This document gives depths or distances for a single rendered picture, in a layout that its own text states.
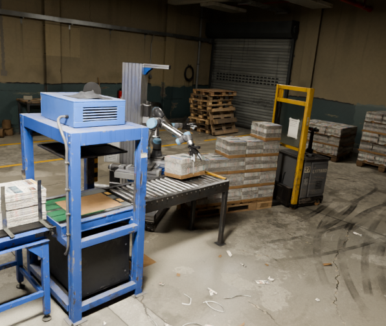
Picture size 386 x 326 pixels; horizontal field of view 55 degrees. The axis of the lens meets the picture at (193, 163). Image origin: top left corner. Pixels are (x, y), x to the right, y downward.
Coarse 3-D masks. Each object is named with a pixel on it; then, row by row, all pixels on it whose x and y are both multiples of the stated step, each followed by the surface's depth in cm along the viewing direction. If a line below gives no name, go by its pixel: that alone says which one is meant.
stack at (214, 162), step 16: (208, 160) 500; (224, 160) 512; (240, 160) 525; (256, 160) 538; (224, 176) 519; (240, 176) 531; (256, 176) 546; (240, 192) 539; (256, 192) 553; (208, 208) 522
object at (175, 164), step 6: (168, 156) 422; (174, 156) 421; (180, 156) 424; (168, 162) 419; (174, 162) 411; (180, 162) 404; (186, 162) 408; (168, 168) 421; (174, 168) 414; (180, 168) 406; (186, 168) 411; (180, 174) 407; (186, 174) 412
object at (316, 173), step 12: (288, 156) 592; (312, 156) 588; (288, 168) 594; (312, 168) 572; (324, 168) 583; (288, 180) 596; (312, 180) 578; (324, 180) 590; (300, 192) 574; (312, 192) 585; (300, 204) 581
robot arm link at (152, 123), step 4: (148, 120) 424; (152, 120) 422; (156, 120) 425; (160, 120) 434; (148, 124) 424; (152, 124) 423; (156, 124) 424; (152, 128) 425; (156, 128) 432; (148, 132) 430; (152, 132) 431; (148, 136) 432; (148, 140) 435
